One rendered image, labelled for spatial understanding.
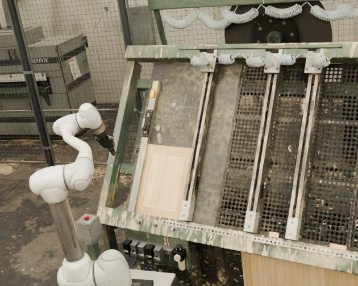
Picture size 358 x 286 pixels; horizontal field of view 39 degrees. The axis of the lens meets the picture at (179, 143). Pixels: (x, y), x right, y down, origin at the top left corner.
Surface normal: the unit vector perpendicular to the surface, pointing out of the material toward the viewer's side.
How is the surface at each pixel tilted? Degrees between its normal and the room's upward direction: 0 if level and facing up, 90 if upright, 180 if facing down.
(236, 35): 90
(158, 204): 54
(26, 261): 0
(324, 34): 90
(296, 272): 90
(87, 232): 90
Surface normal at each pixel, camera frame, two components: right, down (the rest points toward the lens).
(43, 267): -0.13, -0.92
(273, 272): -0.48, 0.39
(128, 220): -0.47, -0.22
